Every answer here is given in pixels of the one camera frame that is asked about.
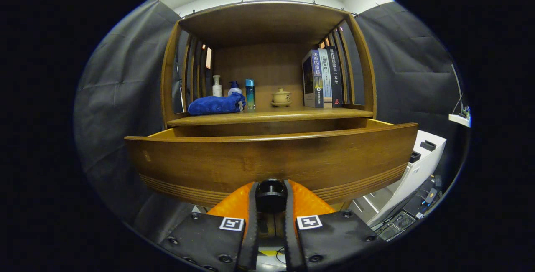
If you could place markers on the wooden drawer with black knob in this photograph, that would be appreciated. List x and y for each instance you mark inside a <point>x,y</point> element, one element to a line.
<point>271,159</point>

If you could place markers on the folded blue towel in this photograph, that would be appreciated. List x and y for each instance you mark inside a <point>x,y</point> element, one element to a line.
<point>215,105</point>

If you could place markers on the black electronic device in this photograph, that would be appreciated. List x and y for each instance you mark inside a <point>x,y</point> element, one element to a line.
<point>401,222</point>

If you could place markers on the beige lidded tea cup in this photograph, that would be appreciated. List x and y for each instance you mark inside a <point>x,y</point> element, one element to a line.
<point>281,96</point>

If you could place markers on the beige saucer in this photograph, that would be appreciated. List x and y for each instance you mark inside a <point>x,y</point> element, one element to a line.
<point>281,105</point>

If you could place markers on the teal blue bottle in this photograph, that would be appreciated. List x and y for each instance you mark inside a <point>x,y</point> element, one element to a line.
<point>250,94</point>

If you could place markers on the book with black spine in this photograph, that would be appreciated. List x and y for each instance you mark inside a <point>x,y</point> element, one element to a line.
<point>336,75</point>

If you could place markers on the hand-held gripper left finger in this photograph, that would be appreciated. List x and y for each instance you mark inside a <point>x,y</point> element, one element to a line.
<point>253,230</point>

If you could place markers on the book with pale spine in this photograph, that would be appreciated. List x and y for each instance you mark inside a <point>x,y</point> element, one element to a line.
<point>326,80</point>

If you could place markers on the white pump bottle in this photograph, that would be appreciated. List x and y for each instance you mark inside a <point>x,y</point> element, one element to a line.
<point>217,90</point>

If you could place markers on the brown wooden cabinet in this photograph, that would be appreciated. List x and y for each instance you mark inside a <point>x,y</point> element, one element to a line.
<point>267,25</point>

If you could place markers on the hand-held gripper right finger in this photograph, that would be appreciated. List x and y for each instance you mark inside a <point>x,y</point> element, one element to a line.
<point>289,234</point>

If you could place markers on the white side shelf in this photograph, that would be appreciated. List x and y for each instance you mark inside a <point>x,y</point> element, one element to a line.
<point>459,119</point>

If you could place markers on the book with blue spine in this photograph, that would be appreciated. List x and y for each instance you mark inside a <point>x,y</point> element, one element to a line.
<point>316,75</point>

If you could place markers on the white bottle with blue cap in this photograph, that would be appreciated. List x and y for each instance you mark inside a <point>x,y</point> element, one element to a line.
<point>235,90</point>

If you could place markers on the wooden countertop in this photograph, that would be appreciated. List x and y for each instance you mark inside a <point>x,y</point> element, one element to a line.
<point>276,115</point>

